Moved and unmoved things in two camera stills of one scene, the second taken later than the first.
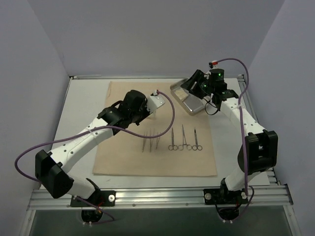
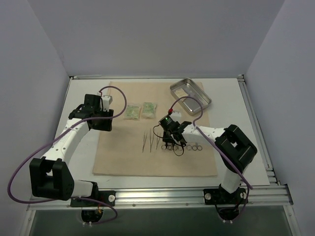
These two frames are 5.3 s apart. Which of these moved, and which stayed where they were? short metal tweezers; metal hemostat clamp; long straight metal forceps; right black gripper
Moved: right black gripper
Stayed: short metal tweezers; metal hemostat clamp; long straight metal forceps
